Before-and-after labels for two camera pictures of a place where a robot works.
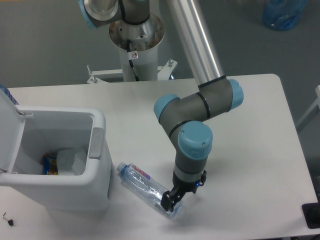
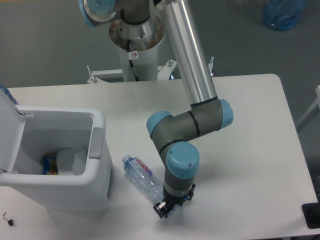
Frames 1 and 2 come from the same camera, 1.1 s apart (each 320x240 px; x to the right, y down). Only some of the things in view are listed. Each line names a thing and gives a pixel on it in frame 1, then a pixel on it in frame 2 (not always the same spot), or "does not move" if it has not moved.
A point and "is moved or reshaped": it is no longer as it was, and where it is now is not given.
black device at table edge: (311, 213) does not move
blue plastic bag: (282, 15) does not move
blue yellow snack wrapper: (50, 165) does not move
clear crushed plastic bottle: (143, 184) is moved or reshaped
